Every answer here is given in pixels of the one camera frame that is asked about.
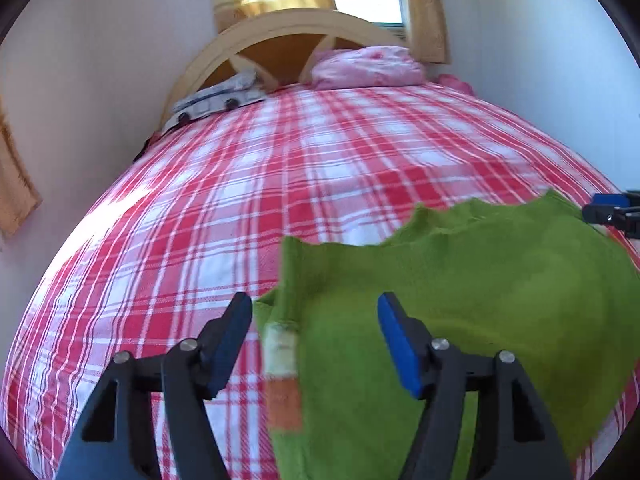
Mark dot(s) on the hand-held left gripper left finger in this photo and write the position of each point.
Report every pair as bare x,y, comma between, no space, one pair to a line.
230,355

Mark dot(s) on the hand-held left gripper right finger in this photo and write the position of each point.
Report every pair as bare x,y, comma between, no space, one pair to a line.
400,345

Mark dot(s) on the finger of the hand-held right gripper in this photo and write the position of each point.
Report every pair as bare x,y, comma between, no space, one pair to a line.
602,212

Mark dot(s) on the green orange striped knit sweater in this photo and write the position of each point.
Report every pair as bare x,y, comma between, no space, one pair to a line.
450,285

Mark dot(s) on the pink cloth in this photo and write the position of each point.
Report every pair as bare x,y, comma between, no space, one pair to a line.
457,84

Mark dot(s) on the red plaid bed sheet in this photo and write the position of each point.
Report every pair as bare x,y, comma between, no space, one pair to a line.
300,160

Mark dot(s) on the dark cloth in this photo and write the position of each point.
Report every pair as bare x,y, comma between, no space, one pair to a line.
147,145

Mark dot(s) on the grey white patterned pillow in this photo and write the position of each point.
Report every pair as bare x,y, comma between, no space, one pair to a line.
220,97

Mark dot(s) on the pink floral pillow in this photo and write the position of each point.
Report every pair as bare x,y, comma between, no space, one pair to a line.
367,67

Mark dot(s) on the cream wooden headboard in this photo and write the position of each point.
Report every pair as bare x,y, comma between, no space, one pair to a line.
280,30

